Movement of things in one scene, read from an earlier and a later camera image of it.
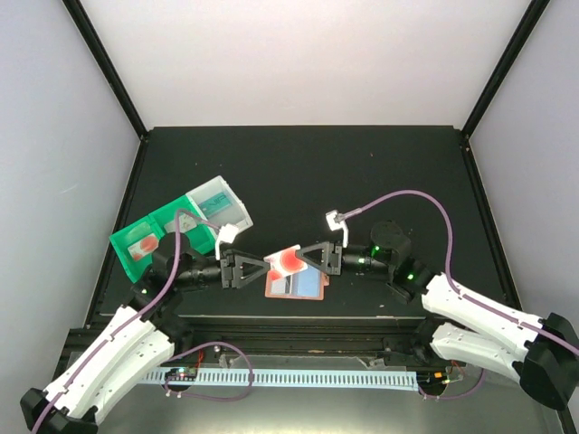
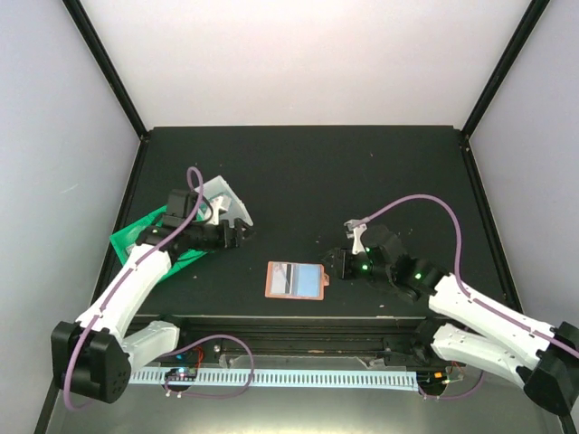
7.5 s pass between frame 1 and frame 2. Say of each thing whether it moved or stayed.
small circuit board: stayed
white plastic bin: stayed
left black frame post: stayed
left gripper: moved
